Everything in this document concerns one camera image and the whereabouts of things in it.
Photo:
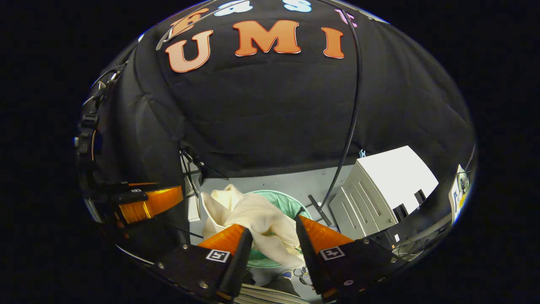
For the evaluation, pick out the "black clothes rack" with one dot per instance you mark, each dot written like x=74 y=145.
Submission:
x=357 y=84

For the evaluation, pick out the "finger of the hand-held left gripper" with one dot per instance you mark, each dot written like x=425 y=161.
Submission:
x=130 y=196
x=152 y=204

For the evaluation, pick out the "printed paper sheet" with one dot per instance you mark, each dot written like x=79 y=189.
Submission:
x=457 y=194

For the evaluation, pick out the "black backdrop cloth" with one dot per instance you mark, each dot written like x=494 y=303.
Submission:
x=274 y=105

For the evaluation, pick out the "white cabinet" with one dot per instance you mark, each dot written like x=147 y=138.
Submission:
x=392 y=173

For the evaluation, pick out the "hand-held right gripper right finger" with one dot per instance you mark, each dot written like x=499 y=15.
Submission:
x=308 y=253

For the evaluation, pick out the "cream collared shirt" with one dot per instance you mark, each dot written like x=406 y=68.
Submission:
x=261 y=215

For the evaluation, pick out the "green laundry hamper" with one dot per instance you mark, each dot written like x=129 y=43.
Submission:
x=291 y=204

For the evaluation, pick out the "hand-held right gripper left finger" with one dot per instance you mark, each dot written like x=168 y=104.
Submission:
x=238 y=261

